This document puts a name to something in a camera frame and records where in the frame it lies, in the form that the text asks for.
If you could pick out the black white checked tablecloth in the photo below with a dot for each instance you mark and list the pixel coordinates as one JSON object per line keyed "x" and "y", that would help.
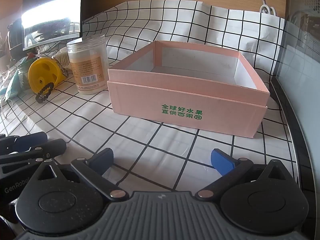
{"x": 175, "y": 150}

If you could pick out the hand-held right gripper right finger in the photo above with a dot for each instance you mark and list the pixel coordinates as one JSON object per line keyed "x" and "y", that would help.
{"x": 222, "y": 162}

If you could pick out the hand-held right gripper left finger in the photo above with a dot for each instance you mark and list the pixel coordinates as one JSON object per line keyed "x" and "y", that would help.
{"x": 101, "y": 159}

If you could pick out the gold metal ornament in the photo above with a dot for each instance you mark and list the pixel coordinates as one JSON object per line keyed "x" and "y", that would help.
{"x": 65, "y": 72}

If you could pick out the computer monitor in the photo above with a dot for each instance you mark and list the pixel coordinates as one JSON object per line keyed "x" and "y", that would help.
{"x": 52, "y": 12}

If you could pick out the clear plastic jar tan label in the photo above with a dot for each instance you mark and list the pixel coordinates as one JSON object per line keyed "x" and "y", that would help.
{"x": 87, "y": 65}

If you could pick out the pink cardboard box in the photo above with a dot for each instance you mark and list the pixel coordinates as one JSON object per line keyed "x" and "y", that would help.
{"x": 185, "y": 105}

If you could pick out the yellow plastic cup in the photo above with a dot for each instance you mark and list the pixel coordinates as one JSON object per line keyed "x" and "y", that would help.
{"x": 42, "y": 75}

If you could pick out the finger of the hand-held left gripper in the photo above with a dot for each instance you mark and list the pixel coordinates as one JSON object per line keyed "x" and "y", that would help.
{"x": 30, "y": 140}
{"x": 50, "y": 148}

